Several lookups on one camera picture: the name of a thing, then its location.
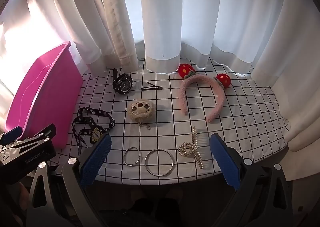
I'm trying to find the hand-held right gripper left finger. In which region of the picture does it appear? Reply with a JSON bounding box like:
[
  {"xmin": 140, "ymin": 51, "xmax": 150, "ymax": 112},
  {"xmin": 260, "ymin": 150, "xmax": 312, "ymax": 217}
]
[{"xmin": 26, "ymin": 133, "xmax": 112, "ymax": 227}]

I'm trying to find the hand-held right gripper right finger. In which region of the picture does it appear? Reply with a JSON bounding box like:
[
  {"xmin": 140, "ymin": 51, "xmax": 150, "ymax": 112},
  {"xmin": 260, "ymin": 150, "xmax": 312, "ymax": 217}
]
[{"xmin": 209, "ymin": 133, "xmax": 294, "ymax": 227}]

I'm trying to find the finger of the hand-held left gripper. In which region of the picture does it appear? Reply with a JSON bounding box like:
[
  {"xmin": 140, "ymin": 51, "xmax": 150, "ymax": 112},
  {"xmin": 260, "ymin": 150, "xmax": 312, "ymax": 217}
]
[
  {"xmin": 19, "ymin": 124, "xmax": 57, "ymax": 145},
  {"xmin": 0, "ymin": 126, "xmax": 23, "ymax": 146}
]

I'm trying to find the pink plastic bin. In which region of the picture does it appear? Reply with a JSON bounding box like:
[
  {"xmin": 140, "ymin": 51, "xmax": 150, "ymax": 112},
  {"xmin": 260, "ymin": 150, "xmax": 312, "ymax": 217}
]
[{"xmin": 4, "ymin": 41, "xmax": 84, "ymax": 149}]

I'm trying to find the beige plush sloth keychain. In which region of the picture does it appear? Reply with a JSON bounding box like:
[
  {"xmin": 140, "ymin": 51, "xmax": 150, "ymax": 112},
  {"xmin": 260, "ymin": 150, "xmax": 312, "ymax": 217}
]
[{"xmin": 128, "ymin": 100, "xmax": 155, "ymax": 130}]

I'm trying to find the pearl hair claw clip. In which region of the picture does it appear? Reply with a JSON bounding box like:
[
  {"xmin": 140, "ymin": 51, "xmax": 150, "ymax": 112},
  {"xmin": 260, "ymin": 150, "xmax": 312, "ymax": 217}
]
[{"xmin": 178, "ymin": 126, "xmax": 205, "ymax": 169}]

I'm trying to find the large silver bangle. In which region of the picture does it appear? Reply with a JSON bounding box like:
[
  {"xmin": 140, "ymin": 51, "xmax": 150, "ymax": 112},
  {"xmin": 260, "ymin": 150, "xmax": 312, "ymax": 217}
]
[{"xmin": 144, "ymin": 149, "xmax": 174, "ymax": 176}]

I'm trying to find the white black-grid tablecloth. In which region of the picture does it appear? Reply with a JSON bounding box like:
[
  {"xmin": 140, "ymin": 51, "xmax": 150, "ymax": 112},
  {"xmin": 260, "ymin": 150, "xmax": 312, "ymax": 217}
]
[{"xmin": 47, "ymin": 57, "xmax": 292, "ymax": 187}]

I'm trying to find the black wrist watch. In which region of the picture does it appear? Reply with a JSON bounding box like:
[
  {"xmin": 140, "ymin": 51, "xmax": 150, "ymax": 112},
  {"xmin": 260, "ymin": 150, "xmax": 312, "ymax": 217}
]
[{"xmin": 111, "ymin": 68, "xmax": 133, "ymax": 95}]

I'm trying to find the pink fluffy strawberry headband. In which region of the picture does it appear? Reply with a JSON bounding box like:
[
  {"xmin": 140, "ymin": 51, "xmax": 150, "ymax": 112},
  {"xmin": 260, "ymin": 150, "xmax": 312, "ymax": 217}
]
[{"xmin": 178, "ymin": 63, "xmax": 231, "ymax": 123}]

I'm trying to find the brown snap hair clip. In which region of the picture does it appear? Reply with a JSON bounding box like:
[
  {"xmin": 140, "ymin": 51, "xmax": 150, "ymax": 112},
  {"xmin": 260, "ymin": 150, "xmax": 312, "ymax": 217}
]
[{"xmin": 141, "ymin": 82, "xmax": 163, "ymax": 91}]

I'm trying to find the cream curtain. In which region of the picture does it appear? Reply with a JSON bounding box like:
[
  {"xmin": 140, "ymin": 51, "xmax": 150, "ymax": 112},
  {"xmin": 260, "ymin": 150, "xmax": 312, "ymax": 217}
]
[{"xmin": 46, "ymin": 0, "xmax": 140, "ymax": 73}]

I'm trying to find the white curtain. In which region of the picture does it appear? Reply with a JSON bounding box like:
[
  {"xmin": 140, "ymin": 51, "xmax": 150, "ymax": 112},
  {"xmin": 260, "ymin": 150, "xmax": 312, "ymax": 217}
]
[{"xmin": 135, "ymin": 0, "xmax": 320, "ymax": 152}]

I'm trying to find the black printed lanyard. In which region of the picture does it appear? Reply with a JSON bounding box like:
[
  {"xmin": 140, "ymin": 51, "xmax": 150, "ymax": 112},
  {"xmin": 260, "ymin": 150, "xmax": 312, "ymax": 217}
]
[{"xmin": 72, "ymin": 107, "xmax": 116, "ymax": 156}]

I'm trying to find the small silver ring bracelet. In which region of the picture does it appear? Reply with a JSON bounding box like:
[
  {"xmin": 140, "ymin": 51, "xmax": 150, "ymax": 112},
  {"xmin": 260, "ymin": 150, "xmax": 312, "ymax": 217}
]
[{"xmin": 123, "ymin": 147, "xmax": 141, "ymax": 167}]

